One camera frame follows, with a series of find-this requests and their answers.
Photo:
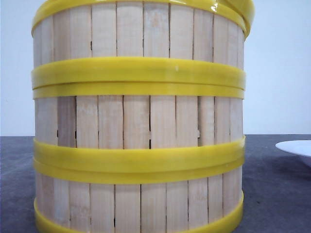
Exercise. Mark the yellow rimmed steamer lid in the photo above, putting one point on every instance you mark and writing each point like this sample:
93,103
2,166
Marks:
241,12

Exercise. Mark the white plate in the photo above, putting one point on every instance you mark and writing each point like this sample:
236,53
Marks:
301,148

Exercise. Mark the front bamboo steamer basket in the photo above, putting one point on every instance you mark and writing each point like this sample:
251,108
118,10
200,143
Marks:
207,205

